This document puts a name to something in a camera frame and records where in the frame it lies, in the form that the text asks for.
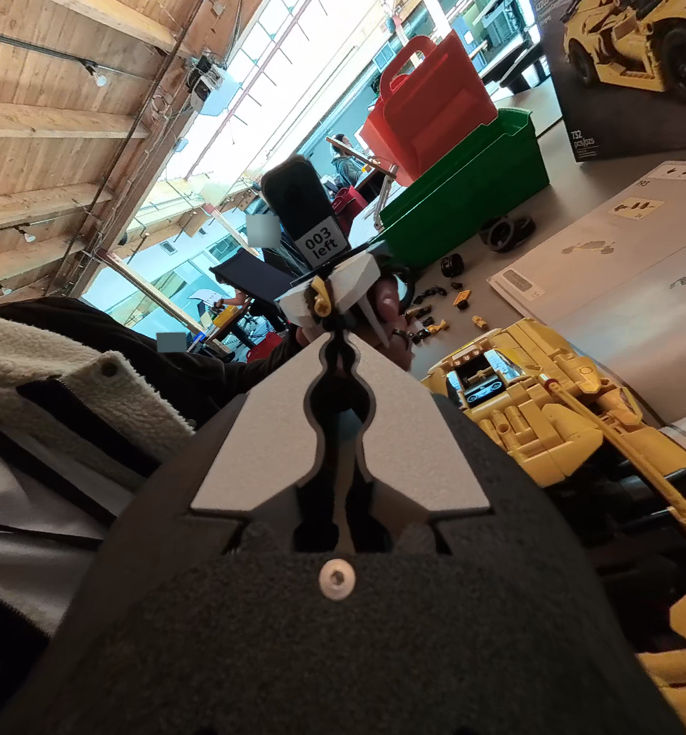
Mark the dark red bag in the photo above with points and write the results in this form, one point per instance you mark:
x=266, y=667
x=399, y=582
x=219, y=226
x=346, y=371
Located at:
x=348, y=201

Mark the ceiling spot lamp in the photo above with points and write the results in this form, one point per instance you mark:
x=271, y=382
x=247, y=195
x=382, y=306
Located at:
x=29, y=235
x=99, y=77

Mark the white ceiling projector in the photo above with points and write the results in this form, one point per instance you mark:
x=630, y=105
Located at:
x=205, y=86

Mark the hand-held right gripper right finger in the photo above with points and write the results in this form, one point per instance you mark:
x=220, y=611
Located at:
x=423, y=453

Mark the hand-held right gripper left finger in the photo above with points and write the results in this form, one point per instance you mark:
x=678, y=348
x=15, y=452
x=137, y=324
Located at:
x=251, y=453

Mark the green plastic bin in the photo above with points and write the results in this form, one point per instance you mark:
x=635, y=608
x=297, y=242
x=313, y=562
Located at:
x=463, y=189

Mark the person's left hand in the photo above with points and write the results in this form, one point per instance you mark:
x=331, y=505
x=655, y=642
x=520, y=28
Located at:
x=388, y=310

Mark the black slanted panel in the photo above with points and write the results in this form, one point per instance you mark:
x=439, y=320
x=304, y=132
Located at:
x=251, y=273

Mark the yellow toy brick car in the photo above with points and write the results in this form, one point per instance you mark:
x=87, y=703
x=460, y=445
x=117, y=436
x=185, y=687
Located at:
x=549, y=402

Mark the pile of yellow black brick pieces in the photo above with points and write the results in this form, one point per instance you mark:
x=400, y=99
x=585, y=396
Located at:
x=434, y=310

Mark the toy car box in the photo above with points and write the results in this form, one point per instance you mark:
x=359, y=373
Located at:
x=635, y=74

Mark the black toy tyre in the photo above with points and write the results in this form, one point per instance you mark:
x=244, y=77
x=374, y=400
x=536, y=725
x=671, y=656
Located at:
x=452, y=265
x=500, y=232
x=526, y=224

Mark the red plastic bin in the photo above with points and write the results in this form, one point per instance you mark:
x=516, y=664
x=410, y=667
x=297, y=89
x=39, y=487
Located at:
x=429, y=109

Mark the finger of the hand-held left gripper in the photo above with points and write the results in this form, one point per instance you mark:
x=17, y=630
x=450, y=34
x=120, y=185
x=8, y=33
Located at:
x=308, y=307
x=357, y=278

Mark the wooden book stand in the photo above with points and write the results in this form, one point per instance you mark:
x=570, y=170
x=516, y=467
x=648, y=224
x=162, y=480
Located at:
x=366, y=161

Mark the open instruction booklet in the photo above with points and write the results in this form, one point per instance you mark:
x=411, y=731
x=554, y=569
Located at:
x=635, y=275

